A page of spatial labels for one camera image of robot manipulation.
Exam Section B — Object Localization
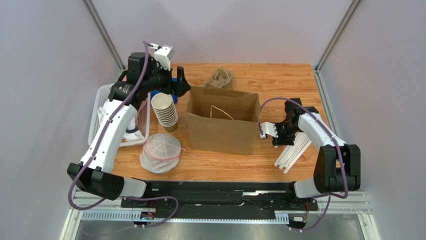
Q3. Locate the blue folded cloth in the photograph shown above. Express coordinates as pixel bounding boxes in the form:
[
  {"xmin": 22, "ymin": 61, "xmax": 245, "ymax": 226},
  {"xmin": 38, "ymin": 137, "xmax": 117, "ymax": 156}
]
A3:
[{"xmin": 169, "ymin": 77, "xmax": 178, "ymax": 104}]

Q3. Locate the white plastic basket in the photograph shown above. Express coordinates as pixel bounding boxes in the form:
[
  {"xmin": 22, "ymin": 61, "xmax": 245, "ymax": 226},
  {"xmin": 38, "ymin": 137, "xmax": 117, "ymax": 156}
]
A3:
[{"xmin": 87, "ymin": 83, "xmax": 151, "ymax": 147}]

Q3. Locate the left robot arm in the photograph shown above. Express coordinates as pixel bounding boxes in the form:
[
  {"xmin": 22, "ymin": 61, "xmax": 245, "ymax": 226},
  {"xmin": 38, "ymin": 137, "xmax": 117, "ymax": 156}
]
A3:
[{"xmin": 67, "ymin": 46, "xmax": 191, "ymax": 201}]

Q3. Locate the brown paper bag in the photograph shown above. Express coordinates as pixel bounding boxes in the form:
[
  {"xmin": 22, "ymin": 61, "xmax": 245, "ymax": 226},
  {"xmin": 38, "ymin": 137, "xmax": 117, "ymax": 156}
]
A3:
[{"xmin": 186, "ymin": 86, "xmax": 260, "ymax": 155}]

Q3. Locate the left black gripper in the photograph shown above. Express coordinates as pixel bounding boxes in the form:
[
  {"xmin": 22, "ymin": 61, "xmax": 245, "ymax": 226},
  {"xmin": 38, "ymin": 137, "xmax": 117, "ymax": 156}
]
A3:
[{"xmin": 143, "ymin": 60, "xmax": 191, "ymax": 97}]

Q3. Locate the cardboard cup carrier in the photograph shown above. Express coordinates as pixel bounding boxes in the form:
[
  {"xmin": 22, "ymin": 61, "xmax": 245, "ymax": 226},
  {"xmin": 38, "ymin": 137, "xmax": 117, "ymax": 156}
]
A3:
[{"xmin": 203, "ymin": 68, "xmax": 234, "ymax": 90}]

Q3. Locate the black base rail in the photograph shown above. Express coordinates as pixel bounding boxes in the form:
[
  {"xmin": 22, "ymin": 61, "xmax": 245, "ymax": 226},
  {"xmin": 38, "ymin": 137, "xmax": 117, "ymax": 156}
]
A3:
[{"xmin": 120, "ymin": 181, "xmax": 319, "ymax": 220}]

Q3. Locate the bundle of white straws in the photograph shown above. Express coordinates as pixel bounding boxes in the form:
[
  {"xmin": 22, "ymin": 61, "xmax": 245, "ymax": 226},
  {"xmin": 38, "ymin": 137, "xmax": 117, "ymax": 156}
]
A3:
[{"xmin": 274, "ymin": 132, "xmax": 312, "ymax": 174}]

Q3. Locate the white mesh food cover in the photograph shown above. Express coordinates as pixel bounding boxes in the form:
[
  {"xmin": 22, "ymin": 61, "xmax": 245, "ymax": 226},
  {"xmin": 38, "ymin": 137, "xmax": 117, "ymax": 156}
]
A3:
[{"xmin": 139, "ymin": 133, "xmax": 196, "ymax": 174}]

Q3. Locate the white crumpled cloth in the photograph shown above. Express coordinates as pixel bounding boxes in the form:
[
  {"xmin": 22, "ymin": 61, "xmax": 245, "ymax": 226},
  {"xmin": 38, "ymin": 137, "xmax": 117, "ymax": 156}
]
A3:
[{"xmin": 96, "ymin": 100, "xmax": 144, "ymax": 142}]

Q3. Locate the stack of paper cups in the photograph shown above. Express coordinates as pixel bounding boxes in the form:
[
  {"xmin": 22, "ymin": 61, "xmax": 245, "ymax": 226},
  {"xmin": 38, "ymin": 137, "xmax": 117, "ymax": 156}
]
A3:
[{"xmin": 151, "ymin": 92, "xmax": 179, "ymax": 133}]

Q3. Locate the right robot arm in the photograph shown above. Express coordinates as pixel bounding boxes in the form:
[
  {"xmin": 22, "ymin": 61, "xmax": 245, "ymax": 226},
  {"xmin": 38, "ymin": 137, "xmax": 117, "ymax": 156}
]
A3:
[{"xmin": 259, "ymin": 98, "xmax": 361, "ymax": 199}]

